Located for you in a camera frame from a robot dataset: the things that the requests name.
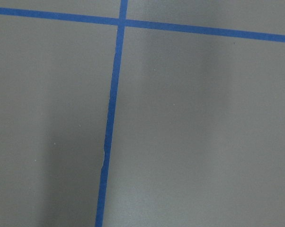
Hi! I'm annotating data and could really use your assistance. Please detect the long blue tape line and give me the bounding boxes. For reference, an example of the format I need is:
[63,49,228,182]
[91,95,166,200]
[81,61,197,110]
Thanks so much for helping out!
[95,0,128,227]

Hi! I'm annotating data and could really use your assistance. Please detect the crossing blue tape line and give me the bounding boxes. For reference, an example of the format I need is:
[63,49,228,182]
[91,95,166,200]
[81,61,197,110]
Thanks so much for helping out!
[0,7,285,43]

